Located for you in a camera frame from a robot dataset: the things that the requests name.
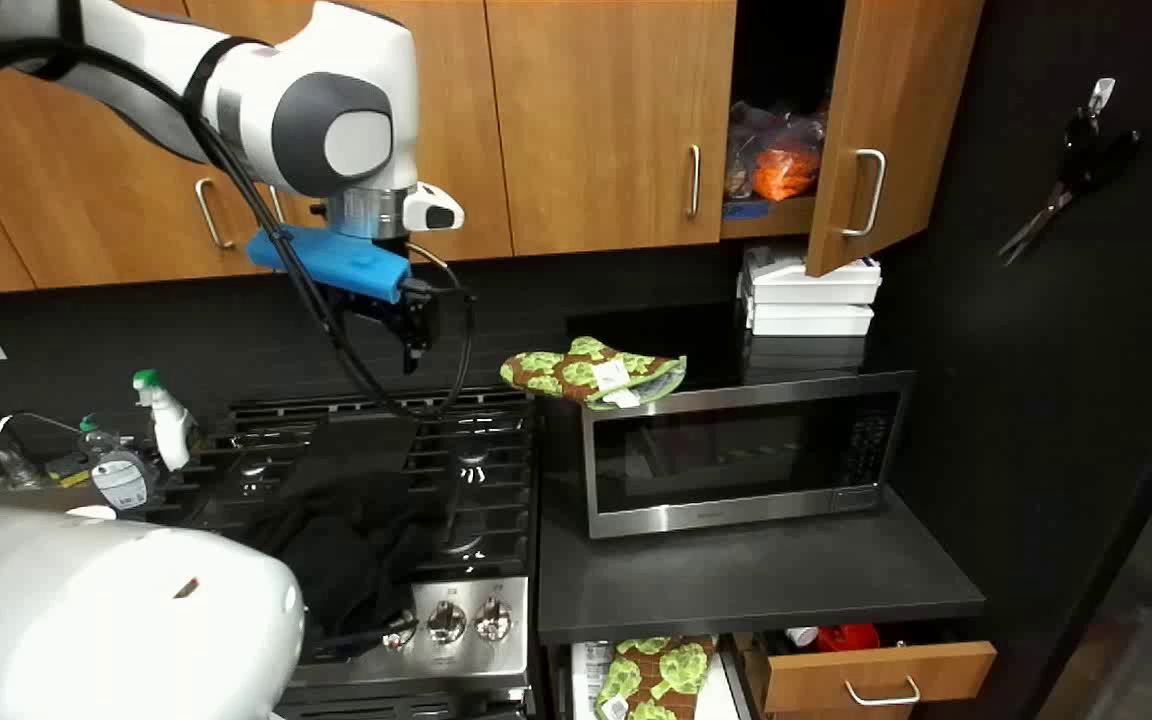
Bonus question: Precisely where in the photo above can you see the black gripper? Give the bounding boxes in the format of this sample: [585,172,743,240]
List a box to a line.
[388,277,454,378]

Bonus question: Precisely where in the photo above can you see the black gas stove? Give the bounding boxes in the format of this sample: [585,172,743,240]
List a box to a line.
[146,387,540,720]

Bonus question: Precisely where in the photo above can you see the green patterned oven mitt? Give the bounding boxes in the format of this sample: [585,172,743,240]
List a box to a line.
[594,632,721,720]
[497,331,691,414]

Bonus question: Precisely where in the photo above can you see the black cloth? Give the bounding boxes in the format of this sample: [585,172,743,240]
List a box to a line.
[246,475,441,663]

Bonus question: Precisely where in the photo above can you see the soap bottle green cap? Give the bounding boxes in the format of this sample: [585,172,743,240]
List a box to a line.
[129,368,196,473]

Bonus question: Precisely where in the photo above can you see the silver stove knob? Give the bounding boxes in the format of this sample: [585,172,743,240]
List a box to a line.
[472,596,517,649]
[378,612,419,656]
[428,600,472,654]

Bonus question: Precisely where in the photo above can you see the small labelled bottle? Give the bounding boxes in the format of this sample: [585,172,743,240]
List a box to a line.
[70,414,155,517]

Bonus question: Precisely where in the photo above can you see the black steel microwave oven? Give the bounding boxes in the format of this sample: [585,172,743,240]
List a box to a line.
[579,368,915,546]

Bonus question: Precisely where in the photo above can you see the white box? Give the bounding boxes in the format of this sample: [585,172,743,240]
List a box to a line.
[737,245,889,311]
[743,299,875,342]

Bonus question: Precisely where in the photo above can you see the orange plastic bag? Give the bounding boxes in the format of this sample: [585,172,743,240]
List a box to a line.
[726,100,829,209]

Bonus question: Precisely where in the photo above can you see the red kitchen utensil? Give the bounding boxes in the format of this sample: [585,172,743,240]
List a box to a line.
[811,621,889,656]

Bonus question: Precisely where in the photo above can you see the black tall cabinet panel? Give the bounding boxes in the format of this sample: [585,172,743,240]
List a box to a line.
[869,0,1152,720]

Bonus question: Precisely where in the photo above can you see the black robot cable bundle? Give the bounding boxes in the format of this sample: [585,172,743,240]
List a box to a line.
[0,37,478,410]

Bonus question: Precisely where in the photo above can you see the wooden drawer with steel handle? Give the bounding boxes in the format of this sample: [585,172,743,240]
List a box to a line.
[730,621,1003,720]

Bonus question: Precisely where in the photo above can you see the black handled scissors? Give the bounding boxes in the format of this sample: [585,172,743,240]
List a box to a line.
[995,74,1149,267]

